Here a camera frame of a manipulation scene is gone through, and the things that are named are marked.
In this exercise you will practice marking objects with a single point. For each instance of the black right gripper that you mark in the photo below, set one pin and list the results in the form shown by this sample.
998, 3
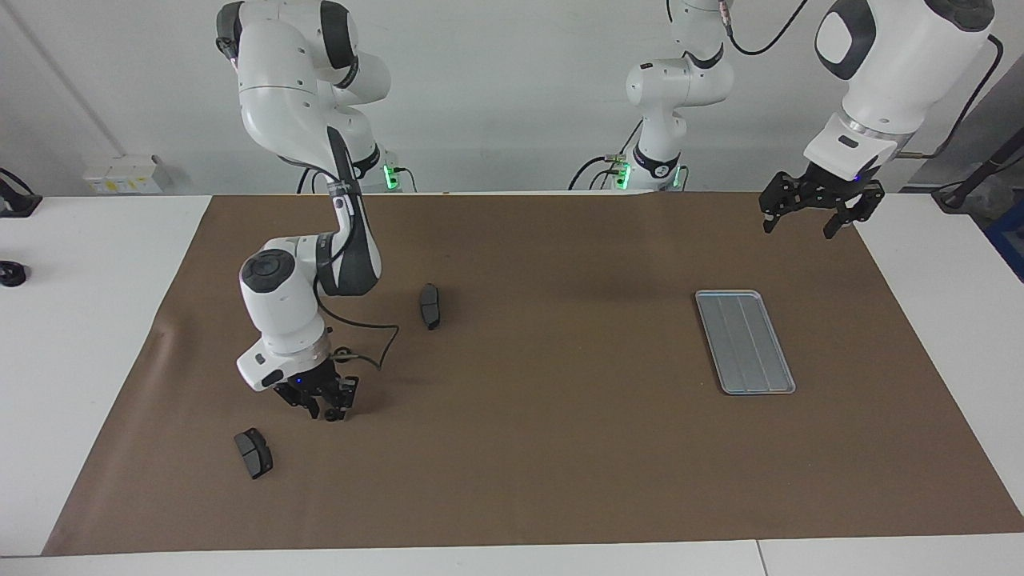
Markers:
312, 386

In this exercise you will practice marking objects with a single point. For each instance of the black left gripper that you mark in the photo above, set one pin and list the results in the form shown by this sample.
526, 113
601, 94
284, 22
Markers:
832, 186

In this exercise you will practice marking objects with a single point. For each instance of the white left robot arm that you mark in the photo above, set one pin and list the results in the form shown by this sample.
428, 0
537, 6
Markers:
896, 64

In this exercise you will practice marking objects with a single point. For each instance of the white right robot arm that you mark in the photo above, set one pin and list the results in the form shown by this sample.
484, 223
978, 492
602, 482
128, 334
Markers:
280, 312

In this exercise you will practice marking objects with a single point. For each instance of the silver metal tray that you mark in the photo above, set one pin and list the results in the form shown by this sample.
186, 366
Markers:
752, 352

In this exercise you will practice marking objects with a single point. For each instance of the short dark brake pad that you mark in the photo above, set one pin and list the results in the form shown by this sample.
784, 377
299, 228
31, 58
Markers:
254, 454

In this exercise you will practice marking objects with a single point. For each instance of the black tripod stand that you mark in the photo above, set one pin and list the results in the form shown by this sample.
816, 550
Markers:
956, 196

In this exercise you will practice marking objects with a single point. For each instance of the long grey brake pad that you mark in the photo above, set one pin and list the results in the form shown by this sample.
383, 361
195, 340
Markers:
430, 304

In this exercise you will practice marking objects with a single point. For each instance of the blue box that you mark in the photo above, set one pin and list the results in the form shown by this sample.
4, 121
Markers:
1010, 240

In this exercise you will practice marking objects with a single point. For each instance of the brown table mat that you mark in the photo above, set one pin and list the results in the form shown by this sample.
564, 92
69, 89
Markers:
520, 464

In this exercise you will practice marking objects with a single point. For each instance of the small black round knob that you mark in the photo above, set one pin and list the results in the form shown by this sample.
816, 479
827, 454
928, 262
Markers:
10, 274

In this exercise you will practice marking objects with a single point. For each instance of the black table clamp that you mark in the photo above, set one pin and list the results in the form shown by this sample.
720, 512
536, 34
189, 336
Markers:
16, 204

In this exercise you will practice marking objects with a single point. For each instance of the white wall socket box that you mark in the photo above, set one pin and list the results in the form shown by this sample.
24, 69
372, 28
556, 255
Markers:
120, 176

